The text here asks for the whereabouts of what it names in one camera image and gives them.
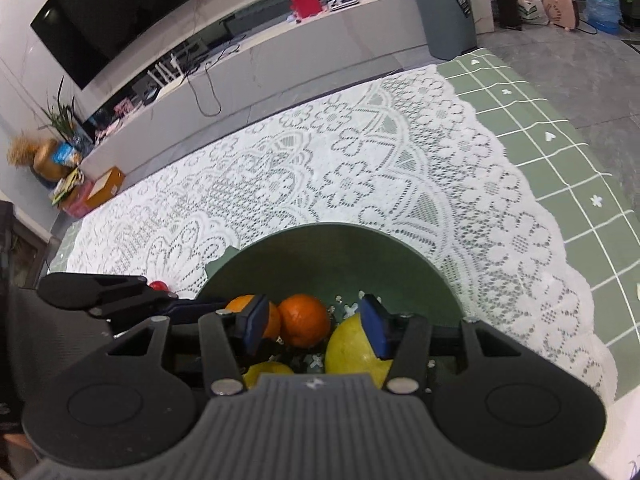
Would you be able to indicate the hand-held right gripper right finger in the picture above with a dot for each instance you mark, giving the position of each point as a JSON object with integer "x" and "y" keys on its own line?
{"x": 375, "y": 330}

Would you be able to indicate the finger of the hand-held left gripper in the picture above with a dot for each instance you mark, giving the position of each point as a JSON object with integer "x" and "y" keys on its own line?
{"x": 100, "y": 290}
{"x": 195, "y": 307}

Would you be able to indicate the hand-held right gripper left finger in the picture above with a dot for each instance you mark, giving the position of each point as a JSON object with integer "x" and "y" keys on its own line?
{"x": 257, "y": 322}

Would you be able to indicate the orange mandarin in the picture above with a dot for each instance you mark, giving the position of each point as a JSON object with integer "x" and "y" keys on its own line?
{"x": 237, "y": 304}
{"x": 305, "y": 321}

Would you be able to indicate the yellow green pomelo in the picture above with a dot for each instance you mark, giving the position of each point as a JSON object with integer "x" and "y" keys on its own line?
{"x": 347, "y": 355}

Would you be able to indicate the small red apple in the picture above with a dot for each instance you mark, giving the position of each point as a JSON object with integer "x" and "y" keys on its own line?
{"x": 159, "y": 285}

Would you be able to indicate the small yellow fruit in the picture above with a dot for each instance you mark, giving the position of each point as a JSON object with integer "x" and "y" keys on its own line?
{"x": 267, "y": 371}

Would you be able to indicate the green colander bowl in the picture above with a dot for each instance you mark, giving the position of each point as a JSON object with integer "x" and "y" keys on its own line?
{"x": 320, "y": 260}

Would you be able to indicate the orange cardboard box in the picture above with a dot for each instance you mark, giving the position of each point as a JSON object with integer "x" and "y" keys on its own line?
{"x": 105, "y": 187}

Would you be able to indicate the stack of papers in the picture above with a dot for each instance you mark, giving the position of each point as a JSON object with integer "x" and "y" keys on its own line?
{"x": 65, "y": 185}

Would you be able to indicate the golden vase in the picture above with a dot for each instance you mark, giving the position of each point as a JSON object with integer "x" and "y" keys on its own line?
{"x": 47, "y": 162}

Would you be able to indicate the blue snack bag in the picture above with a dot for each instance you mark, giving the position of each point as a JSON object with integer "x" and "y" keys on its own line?
{"x": 69, "y": 154}

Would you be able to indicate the dried flower bunch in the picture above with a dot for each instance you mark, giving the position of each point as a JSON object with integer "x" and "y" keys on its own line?
{"x": 22, "y": 150}

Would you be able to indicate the white lace tablecloth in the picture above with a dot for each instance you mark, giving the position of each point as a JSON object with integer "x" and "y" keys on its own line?
{"x": 350, "y": 170}

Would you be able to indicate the green plant in vase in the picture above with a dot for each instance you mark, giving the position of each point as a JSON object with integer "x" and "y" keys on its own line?
{"x": 62, "y": 120}

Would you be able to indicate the white router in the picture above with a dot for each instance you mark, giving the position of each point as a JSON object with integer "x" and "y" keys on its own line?
{"x": 165, "y": 72}

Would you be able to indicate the white television console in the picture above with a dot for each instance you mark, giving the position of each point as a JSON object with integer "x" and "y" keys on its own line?
{"x": 325, "y": 55}

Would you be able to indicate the red box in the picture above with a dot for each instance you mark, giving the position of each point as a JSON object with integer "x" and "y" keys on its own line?
{"x": 306, "y": 5}

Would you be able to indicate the grey trash can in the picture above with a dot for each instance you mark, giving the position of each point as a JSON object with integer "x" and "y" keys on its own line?
{"x": 445, "y": 15}

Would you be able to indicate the white kitchen scale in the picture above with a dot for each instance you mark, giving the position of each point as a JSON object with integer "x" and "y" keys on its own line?
{"x": 344, "y": 2}

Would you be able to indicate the white plastic bag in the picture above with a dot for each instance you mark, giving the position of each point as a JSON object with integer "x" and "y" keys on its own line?
{"x": 532, "y": 7}

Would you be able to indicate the pink pig heater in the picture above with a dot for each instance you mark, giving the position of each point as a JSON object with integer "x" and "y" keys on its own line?
{"x": 560, "y": 10}

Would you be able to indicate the blue water bottle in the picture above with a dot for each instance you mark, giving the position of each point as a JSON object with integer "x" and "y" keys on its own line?
{"x": 602, "y": 0}

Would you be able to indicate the pink photo frame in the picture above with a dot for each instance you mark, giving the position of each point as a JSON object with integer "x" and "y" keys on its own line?
{"x": 125, "y": 106}

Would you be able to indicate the black wall television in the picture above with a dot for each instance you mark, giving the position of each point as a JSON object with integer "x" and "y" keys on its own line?
{"x": 125, "y": 5}

